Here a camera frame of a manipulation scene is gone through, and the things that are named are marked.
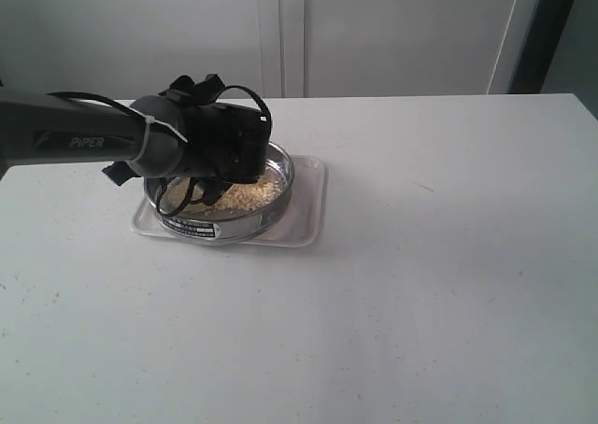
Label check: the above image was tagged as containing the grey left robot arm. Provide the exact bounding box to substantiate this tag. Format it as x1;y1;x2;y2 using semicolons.
1;88;272;185

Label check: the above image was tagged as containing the round stainless steel sieve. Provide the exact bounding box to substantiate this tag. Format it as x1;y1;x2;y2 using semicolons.
144;143;295;244

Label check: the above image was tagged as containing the white rectangular plastic tray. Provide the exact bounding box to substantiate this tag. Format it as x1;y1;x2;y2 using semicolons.
131;155;328;248

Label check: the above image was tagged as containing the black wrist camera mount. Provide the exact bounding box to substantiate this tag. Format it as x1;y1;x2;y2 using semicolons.
159;74;225;108

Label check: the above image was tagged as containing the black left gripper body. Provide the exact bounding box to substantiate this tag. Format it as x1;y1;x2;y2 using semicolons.
179;104;272;184

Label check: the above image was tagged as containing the yellow and white grain mix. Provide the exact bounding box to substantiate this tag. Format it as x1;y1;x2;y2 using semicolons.
161;172;284;214

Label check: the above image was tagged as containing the black camera cable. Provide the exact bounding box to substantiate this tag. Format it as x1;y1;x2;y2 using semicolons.
46;85;272;218

